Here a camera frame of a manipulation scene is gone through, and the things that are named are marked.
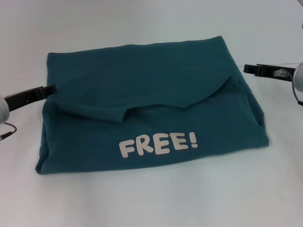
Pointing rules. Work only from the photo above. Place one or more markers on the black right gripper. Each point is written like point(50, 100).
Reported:
point(266, 71)

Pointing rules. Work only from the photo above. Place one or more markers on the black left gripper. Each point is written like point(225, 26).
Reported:
point(23, 98)

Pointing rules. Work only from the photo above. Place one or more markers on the teal blue t-shirt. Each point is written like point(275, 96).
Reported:
point(142, 94)

